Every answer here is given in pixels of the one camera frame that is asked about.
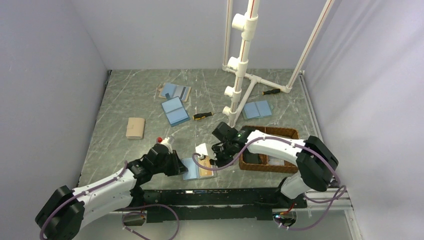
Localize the aluminium extrusion rail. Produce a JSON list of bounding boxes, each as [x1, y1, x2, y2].
[[115, 188, 348, 227]]

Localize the gold credit card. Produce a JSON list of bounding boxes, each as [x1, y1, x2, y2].
[[198, 156, 215, 178]]

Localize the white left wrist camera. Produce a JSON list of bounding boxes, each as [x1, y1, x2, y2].
[[156, 135, 175, 153]]

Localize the black yellow screwdriver near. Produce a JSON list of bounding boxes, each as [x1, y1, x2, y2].
[[192, 111, 222, 121]]

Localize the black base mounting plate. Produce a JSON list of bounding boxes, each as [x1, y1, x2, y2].
[[127, 187, 307, 223]]

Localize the beige closed card holder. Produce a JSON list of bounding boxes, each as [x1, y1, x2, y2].
[[125, 117, 146, 139]]

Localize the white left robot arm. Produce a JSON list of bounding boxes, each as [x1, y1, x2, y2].
[[35, 143, 188, 240]]

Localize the grey leather card holder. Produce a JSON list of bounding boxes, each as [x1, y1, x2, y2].
[[181, 158, 218, 181]]

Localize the right side aluminium rail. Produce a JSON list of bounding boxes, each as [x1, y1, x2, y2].
[[297, 73, 339, 192]]

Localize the tan card holder with cards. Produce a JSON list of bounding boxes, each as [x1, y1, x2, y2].
[[158, 82, 192, 102]]

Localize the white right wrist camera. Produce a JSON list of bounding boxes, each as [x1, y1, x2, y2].
[[195, 143, 215, 161]]

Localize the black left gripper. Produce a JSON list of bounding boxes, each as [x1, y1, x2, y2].
[[152, 149, 188, 176]]

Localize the brown woven basket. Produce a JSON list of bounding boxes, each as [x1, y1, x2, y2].
[[238, 125, 299, 174]]

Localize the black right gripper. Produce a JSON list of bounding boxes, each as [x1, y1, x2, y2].
[[207, 141, 236, 169]]

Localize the blue card holder on green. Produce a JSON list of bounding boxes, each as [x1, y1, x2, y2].
[[242, 100, 274, 120]]

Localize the blue card holder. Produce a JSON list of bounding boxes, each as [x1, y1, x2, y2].
[[161, 96, 190, 127], [242, 100, 274, 120]]

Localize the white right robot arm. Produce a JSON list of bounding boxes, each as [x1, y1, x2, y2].
[[211, 122, 339, 208]]

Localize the black orange screwdriver far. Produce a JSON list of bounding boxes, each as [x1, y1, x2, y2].
[[250, 88, 281, 97]]

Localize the white PVC pipe frame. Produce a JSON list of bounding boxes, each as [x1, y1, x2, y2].
[[222, 0, 335, 127]]

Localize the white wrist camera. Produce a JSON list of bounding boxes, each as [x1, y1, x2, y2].
[[195, 143, 215, 161], [156, 135, 175, 153]]

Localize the white card in basket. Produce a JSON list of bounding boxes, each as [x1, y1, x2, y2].
[[267, 156, 286, 166]]

